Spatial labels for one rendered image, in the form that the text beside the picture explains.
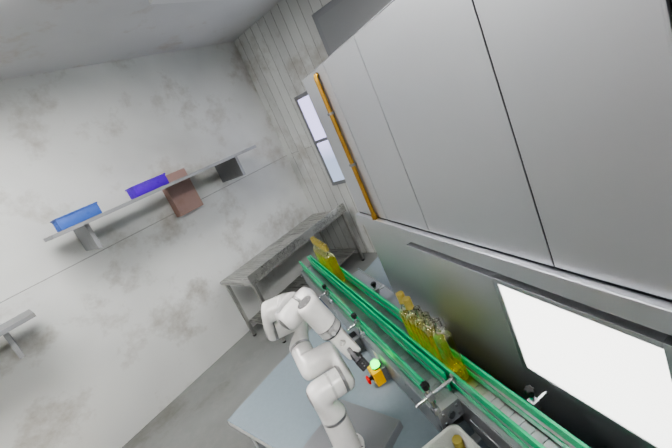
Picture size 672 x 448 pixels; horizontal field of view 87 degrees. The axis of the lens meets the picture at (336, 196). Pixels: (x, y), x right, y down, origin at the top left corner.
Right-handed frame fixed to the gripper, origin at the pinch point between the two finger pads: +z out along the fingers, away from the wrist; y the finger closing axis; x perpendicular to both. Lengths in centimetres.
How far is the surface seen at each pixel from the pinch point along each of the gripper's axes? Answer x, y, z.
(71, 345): 175, 250, -32
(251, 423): 60, 64, 28
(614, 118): -58, -63, -43
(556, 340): -41, -39, 11
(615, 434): -36, -45, 39
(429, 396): -8.4, -7.3, 24.4
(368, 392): 9, 35, 42
